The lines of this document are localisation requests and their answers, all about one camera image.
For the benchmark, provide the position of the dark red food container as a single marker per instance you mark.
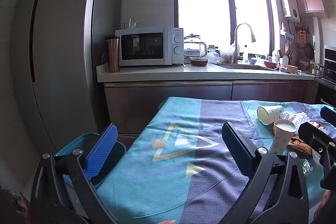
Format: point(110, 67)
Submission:
point(199, 61)

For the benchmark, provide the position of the white paper cup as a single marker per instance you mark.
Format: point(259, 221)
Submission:
point(283, 132)
point(269, 114)

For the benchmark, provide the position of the red bowl on counter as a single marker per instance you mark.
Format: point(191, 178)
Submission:
point(270, 64)

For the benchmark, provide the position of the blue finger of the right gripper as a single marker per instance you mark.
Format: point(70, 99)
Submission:
point(314, 137)
point(328, 115)

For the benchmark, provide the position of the black frying pan hanging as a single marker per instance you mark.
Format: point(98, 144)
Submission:
point(309, 49)

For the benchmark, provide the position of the colourful packets on floor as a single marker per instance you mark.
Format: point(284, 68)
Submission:
point(20, 203)

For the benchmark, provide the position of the chrome kitchen faucet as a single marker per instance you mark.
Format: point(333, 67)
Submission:
point(242, 42)

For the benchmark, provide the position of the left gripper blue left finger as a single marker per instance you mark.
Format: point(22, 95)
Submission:
point(100, 151)

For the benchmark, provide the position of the white microwave oven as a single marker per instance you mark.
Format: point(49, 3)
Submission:
point(146, 46)

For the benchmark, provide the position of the gold snack wrapper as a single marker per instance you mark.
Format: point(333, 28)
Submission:
point(298, 144)

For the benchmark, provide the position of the glass electric kettle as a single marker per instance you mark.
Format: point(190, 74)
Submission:
point(194, 47)

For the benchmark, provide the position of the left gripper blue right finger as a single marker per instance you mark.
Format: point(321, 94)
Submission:
point(241, 148)

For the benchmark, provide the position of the silver refrigerator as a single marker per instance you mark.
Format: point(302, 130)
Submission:
point(56, 46)

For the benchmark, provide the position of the white water heater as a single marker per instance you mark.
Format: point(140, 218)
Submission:
point(290, 10)

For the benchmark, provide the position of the small clear candy wrapper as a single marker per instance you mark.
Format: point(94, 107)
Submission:
point(307, 168)

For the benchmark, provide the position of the window with dark frame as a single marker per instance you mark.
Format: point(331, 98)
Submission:
point(215, 21)

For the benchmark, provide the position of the person's right hand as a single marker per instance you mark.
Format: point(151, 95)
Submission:
point(325, 203)

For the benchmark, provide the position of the teal patterned tablecloth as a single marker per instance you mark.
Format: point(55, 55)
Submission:
point(179, 170)

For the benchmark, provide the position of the teal plastic trash bin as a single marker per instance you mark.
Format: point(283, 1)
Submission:
point(117, 152)

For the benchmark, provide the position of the white tissue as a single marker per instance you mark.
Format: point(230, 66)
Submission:
point(296, 118)

